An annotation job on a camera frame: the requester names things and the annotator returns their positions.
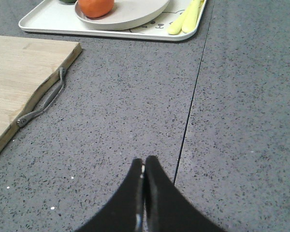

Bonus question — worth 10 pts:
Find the green lime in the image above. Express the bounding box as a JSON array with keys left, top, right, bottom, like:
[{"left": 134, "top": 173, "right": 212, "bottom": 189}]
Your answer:
[{"left": 59, "top": 0, "right": 76, "bottom": 4}]

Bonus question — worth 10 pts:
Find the beige round plate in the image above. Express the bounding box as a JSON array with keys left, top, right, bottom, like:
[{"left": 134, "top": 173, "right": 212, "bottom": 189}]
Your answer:
[{"left": 74, "top": 0, "right": 169, "bottom": 31}]

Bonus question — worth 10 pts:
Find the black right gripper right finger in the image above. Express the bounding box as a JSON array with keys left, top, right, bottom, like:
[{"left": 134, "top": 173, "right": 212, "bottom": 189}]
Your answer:
[{"left": 145, "top": 156, "right": 224, "bottom": 232}]

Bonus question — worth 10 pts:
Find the yellow plastic spoon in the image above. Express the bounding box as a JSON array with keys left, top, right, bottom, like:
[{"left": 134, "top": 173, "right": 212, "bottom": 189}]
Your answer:
[{"left": 181, "top": 0, "right": 203, "bottom": 33}]

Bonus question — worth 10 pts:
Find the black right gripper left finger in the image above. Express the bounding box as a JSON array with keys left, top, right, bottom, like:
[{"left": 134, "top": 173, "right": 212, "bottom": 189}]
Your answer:
[{"left": 77, "top": 159, "right": 144, "bottom": 232}]

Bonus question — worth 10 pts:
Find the white bear-print tray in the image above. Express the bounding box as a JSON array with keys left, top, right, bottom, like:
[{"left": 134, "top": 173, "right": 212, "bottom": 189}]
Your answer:
[{"left": 18, "top": 0, "right": 206, "bottom": 42}]

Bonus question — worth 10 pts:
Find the orange mandarin fruit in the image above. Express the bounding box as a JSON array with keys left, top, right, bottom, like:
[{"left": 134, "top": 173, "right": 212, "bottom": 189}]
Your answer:
[{"left": 77, "top": 0, "right": 115, "bottom": 18}]

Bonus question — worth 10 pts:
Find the wooden cutting board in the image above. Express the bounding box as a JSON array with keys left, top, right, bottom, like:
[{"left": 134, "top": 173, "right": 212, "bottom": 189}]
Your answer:
[{"left": 0, "top": 36, "right": 82, "bottom": 152}]

